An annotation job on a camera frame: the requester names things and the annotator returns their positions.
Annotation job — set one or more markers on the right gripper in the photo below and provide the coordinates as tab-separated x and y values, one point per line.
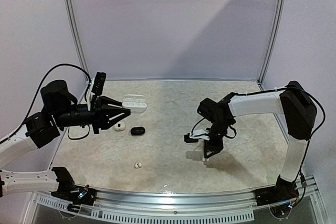
212	144

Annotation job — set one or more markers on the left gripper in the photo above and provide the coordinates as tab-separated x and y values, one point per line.
100	112

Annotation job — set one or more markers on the white gold-trimmed charging case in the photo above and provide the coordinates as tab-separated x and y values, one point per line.
119	127

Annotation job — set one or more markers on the black earbud charging case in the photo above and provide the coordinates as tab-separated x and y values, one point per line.
137	131

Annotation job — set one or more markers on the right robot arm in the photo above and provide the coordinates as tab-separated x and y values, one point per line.
292	101

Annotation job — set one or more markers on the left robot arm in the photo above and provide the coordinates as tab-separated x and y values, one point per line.
61	109

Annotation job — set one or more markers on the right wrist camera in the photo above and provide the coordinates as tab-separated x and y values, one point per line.
196	136

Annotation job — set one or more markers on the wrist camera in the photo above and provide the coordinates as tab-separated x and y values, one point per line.
196	136
95	89

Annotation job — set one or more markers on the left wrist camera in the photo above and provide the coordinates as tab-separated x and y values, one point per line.
95	89

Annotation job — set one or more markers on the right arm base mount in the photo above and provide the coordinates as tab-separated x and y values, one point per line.
281	191

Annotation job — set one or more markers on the aluminium front rail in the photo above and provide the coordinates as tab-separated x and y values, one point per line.
310	206

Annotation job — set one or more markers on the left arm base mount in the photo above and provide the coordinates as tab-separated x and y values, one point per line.
77	195

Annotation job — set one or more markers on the white slotted cable duct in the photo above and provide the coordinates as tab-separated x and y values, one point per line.
50	210

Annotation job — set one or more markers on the left aluminium corner post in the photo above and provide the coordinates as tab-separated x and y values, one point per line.
75	34

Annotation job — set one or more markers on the aluminium corner post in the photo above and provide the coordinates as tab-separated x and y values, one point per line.
75	34
274	31

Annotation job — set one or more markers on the right aluminium corner post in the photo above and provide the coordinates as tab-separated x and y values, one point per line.
274	31

